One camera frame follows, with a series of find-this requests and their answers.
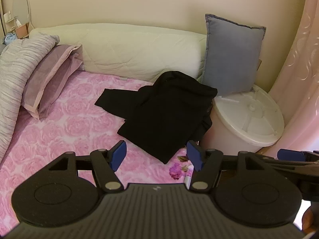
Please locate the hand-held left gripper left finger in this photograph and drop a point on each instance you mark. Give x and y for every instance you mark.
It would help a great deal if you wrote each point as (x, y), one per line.
(118, 155)

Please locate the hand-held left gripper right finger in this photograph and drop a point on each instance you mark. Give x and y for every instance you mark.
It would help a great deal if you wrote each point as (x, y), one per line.
(195, 155)

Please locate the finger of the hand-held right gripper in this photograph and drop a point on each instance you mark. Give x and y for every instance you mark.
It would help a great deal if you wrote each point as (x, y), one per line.
(290, 155)
(291, 168)

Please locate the white lidded bucket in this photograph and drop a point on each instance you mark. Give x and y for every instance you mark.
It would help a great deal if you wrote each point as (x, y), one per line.
(246, 114)

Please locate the pink floral blanket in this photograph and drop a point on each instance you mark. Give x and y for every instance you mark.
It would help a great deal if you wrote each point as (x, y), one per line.
(62, 134)

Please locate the pink curtain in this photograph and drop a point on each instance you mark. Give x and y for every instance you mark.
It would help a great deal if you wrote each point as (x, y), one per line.
(301, 79)

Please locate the purple pillow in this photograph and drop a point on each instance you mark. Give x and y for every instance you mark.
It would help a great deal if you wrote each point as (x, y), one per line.
(49, 74)

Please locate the grey-blue cushion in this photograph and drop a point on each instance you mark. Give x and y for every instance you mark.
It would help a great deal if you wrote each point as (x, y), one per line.
(231, 54)

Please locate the cream padded headboard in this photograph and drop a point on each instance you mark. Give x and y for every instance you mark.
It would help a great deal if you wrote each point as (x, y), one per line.
(139, 47)

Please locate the grey striped duvet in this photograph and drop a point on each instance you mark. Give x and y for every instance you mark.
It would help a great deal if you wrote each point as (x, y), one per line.
(15, 62)

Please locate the light blue cloth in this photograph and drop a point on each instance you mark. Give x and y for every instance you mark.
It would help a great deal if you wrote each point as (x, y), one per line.
(10, 38)

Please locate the oval mirror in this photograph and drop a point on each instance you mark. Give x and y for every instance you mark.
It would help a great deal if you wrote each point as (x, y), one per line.
(21, 7)

